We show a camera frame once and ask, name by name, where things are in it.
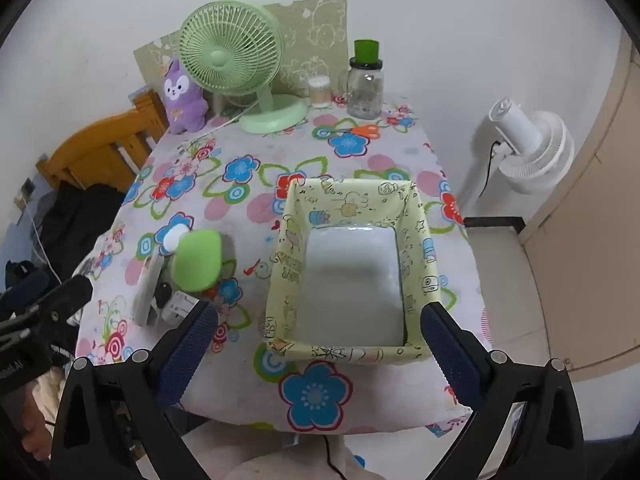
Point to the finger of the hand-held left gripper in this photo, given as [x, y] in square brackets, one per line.
[60, 300]

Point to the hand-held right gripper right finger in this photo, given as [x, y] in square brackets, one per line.
[450, 355]

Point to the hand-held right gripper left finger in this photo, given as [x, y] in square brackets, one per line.
[187, 350]

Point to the white charger plug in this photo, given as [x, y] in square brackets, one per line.
[177, 306]

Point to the white rectangular box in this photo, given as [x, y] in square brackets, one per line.
[145, 295]

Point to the green rounded case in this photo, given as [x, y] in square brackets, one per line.
[197, 260]

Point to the large white tissue pack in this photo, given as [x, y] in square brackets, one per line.
[350, 285]

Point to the patterned yellow storage box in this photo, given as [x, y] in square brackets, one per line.
[285, 240]

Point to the dark blue bag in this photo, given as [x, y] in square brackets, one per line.
[25, 280]

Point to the small black object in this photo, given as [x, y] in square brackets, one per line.
[162, 291]

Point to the dark clothing pile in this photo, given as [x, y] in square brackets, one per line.
[80, 225]

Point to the person's light trousers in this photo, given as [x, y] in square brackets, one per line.
[280, 460]

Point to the floral tablecloth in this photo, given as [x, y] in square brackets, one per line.
[240, 210]

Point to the white standing fan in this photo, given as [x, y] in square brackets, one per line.
[530, 145]

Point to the purple plush toy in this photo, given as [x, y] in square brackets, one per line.
[182, 105]

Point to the glass jar with green lid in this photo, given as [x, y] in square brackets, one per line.
[365, 95]

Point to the clear cotton swab container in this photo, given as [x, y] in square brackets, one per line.
[320, 92]

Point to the green desk fan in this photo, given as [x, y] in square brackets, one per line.
[230, 50]

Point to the wooden bed frame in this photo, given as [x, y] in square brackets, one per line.
[100, 145]

